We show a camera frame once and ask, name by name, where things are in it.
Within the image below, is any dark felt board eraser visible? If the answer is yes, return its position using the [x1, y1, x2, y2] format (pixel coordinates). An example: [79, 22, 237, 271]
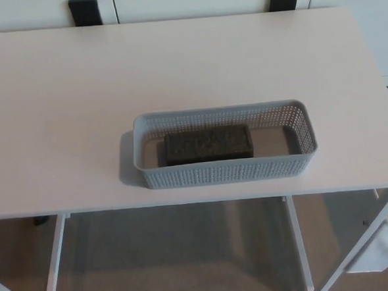
[162, 124, 256, 169]

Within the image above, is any grey perforated plastic basket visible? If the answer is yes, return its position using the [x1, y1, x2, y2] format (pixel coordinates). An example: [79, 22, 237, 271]
[131, 96, 323, 192]

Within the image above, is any white fabric hanging pocket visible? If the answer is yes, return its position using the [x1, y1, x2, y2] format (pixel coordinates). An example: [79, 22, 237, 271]
[341, 218, 388, 274]

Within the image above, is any white metal frame desk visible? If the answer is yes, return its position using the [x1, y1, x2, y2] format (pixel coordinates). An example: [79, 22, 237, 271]
[0, 3, 388, 291]

